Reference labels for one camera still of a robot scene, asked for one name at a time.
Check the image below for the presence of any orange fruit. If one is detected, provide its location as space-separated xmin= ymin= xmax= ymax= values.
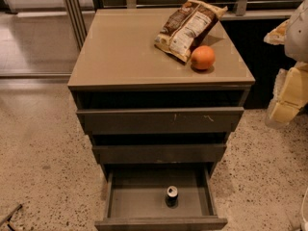
xmin=191 ymin=45 xmax=216 ymax=70

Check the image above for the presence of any blue pepsi can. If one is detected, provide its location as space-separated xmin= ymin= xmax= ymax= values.
xmin=165 ymin=186 xmax=178 ymax=208

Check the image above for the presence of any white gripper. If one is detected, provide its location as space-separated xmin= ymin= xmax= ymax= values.
xmin=264 ymin=19 xmax=308 ymax=126

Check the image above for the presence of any grey middle drawer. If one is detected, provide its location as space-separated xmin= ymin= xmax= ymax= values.
xmin=92 ymin=143 xmax=226 ymax=164

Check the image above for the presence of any grey top drawer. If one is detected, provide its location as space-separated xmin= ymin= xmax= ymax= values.
xmin=77 ymin=107 xmax=244 ymax=135

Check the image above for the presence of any grey drawer cabinet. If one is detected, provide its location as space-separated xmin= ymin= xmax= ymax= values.
xmin=68 ymin=9 xmax=254 ymax=171

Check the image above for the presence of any brown chip bag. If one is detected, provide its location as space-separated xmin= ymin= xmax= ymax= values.
xmin=154 ymin=0 xmax=228 ymax=63

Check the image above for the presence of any grey open bottom drawer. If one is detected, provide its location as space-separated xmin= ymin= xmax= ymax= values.
xmin=95 ymin=166 xmax=227 ymax=231

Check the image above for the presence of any dark metal bar on floor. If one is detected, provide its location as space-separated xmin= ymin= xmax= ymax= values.
xmin=0 ymin=204 xmax=23 ymax=231

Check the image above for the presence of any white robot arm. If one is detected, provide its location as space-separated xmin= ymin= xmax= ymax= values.
xmin=264 ymin=0 xmax=308 ymax=129

